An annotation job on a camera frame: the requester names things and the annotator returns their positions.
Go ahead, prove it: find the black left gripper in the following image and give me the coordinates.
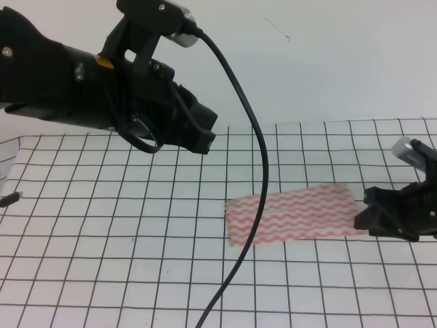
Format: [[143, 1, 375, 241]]
[[64, 57, 217, 154]]

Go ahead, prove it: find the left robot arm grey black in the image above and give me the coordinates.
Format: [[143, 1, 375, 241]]
[[1, 1, 217, 154]]

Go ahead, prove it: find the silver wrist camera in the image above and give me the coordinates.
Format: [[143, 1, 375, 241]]
[[98, 0, 199, 76], [391, 136, 436, 185]]

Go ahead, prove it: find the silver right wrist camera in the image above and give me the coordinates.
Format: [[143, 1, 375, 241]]
[[391, 136, 436, 185]]

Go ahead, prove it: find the white black grid tablecloth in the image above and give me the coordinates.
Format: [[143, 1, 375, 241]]
[[1, 128, 436, 327]]

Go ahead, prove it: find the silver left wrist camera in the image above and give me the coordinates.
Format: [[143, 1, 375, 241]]
[[98, 0, 199, 76]]

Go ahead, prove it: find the pink wavy striped towel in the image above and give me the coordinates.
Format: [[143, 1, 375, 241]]
[[225, 183, 366, 246]]

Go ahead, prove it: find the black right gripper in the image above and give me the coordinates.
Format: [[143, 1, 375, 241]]
[[354, 182, 436, 242]]

